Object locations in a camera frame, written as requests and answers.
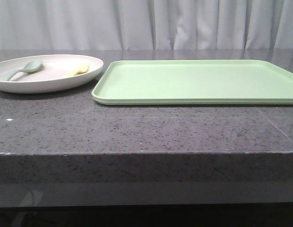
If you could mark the yellow plastic fork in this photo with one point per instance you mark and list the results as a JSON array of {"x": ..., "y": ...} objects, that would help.
[{"x": 81, "y": 69}]

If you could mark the white round plate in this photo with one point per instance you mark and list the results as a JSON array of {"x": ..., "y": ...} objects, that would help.
[{"x": 51, "y": 76}]

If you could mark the light green tray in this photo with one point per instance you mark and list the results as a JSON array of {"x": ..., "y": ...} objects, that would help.
[{"x": 194, "y": 82}]

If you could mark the light green spoon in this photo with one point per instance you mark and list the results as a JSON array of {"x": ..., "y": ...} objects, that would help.
[{"x": 31, "y": 67}]

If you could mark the white curtain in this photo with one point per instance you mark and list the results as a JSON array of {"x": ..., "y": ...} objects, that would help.
[{"x": 145, "y": 24}]

